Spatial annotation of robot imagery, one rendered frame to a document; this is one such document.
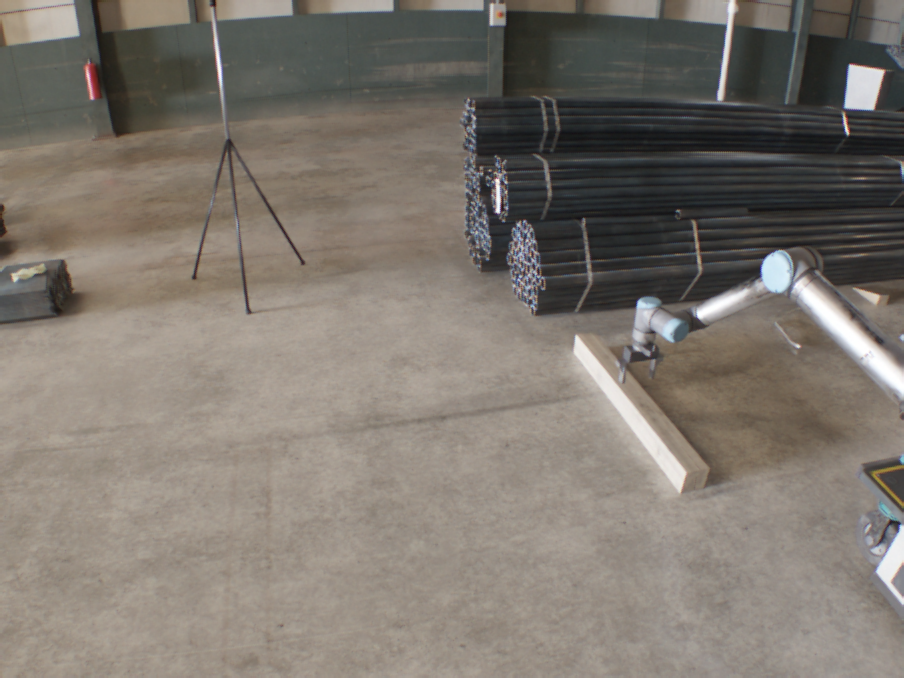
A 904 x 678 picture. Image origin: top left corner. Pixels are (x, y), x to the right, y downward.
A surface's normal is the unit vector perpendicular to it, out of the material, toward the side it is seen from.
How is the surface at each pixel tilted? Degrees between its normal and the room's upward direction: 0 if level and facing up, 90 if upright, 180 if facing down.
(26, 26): 90
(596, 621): 0
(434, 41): 90
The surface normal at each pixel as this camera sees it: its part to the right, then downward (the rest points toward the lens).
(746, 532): 0.00, -0.87
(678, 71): 0.22, 0.48
